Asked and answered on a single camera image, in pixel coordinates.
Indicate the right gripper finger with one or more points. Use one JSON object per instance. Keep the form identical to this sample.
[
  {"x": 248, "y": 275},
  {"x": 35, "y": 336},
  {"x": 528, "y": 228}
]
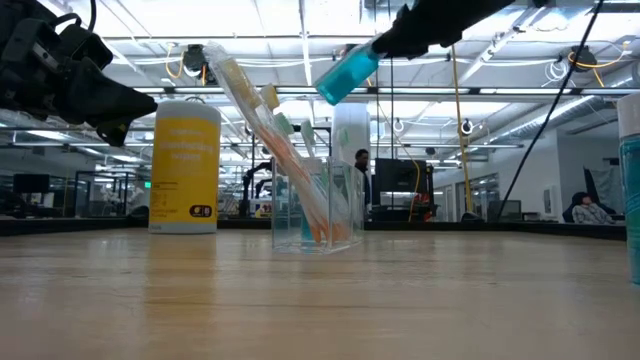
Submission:
[
  {"x": 405, "y": 40},
  {"x": 415, "y": 10}
]

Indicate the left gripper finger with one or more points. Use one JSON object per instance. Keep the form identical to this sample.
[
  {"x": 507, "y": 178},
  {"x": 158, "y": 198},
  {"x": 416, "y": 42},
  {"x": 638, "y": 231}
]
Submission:
[
  {"x": 120, "y": 117},
  {"x": 115, "y": 95}
]

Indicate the small white cap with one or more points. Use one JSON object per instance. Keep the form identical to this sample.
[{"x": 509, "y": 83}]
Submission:
[
  {"x": 631, "y": 200},
  {"x": 345, "y": 75}
]

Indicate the black background robot arm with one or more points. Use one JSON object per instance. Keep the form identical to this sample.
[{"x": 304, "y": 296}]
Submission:
[{"x": 252, "y": 185}]

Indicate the yellow wipes canister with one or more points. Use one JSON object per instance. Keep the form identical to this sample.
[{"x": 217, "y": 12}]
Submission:
[{"x": 185, "y": 170}]

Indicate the white building column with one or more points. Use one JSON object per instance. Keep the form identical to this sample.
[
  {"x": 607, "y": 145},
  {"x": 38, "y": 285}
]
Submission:
[{"x": 350, "y": 120}]

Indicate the black background monitor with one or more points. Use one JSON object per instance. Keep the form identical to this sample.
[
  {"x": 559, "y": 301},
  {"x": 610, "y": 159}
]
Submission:
[
  {"x": 505, "y": 210},
  {"x": 31, "y": 184}
]

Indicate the person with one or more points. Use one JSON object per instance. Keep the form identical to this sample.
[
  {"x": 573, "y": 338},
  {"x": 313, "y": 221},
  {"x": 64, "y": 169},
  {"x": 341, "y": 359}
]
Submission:
[
  {"x": 587, "y": 210},
  {"x": 361, "y": 157}
]

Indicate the black background workstation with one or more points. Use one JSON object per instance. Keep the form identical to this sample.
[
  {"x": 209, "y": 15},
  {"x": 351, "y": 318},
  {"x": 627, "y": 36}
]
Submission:
[{"x": 400, "y": 180}]

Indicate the clear acrylic organizer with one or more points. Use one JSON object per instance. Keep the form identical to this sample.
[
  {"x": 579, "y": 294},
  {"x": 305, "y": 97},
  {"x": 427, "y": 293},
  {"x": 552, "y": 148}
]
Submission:
[{"x": 350, "y": 235}]

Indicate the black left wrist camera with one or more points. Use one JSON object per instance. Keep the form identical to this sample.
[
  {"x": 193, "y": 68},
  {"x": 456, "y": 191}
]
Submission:
[{"x": 85, "y": 47}]

